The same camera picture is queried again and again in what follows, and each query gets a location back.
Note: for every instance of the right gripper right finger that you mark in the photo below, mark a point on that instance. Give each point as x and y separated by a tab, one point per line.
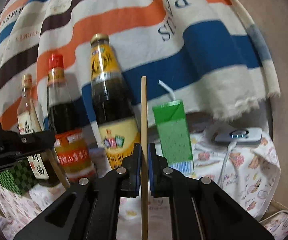
199	208

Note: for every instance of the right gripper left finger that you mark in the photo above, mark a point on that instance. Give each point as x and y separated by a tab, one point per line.
89	210

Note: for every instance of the bamboo chopstick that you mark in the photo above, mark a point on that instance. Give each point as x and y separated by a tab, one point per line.
144	163
61	176

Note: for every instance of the green black checkered box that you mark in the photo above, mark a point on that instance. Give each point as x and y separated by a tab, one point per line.
18	179

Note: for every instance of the clear cooking wine bottle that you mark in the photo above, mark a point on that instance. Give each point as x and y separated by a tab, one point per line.
30	120

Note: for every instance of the red cap sesame oil bottle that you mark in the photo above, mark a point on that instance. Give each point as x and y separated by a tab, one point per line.
70	146

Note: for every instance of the bear print cloth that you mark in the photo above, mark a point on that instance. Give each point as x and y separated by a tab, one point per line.
250	178

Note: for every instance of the green drink carton with straw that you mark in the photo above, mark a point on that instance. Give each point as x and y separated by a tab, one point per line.
170	120

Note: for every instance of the white grey charger device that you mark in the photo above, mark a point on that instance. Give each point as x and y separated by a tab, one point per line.
250	136

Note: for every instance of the yellow label oyster sauce bottle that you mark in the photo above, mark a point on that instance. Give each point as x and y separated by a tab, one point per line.
110	101

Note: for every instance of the striped Hermes Paris cloth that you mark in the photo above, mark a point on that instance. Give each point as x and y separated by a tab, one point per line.
210	52

